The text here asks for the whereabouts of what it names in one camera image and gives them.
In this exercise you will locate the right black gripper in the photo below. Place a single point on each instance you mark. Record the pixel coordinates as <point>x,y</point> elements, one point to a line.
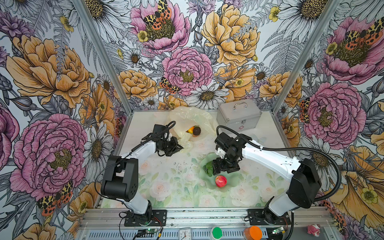
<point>222,166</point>

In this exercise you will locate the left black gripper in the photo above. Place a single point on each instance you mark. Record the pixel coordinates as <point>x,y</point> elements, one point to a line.
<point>175,148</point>

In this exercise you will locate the red yellow mango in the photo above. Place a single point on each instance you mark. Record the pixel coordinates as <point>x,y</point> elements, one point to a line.
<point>191,130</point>

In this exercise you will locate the translucent plastic bag orange print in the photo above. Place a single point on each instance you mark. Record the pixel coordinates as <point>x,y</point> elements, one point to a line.
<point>187,117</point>

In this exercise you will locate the dark avocado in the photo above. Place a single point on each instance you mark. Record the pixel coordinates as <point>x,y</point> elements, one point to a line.
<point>196,131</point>

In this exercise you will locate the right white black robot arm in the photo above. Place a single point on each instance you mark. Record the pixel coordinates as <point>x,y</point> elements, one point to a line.
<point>301,174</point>

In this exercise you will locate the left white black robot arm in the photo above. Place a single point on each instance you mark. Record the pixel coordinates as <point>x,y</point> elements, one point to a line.
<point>121,177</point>

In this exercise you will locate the light green wavy plate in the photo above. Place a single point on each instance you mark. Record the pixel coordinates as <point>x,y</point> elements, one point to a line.
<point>233,179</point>

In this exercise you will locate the pink red peach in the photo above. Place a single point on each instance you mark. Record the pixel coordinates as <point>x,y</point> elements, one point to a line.
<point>221,181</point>

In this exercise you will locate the green leaf fruit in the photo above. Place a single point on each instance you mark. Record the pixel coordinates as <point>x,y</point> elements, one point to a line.
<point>209,169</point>

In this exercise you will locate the silver metal first aid case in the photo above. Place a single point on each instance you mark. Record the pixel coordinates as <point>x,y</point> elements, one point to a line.
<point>239,115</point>

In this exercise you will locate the green round button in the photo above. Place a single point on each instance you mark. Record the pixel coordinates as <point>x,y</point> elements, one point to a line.
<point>216,233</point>

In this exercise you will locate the orange round button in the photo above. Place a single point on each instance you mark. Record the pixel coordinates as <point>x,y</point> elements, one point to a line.
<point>253,233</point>

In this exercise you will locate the small white clock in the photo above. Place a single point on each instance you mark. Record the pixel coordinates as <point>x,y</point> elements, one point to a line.
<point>185,234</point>

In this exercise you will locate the pink small toy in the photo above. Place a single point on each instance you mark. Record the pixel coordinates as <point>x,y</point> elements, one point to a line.
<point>314,230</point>

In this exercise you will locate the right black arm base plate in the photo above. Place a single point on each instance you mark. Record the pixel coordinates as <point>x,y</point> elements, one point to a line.
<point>262,217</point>

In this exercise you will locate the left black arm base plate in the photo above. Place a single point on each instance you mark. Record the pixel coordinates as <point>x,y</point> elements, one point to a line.
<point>157,218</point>

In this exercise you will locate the aluminium front rail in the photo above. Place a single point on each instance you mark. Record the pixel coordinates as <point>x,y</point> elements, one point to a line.
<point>109,219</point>

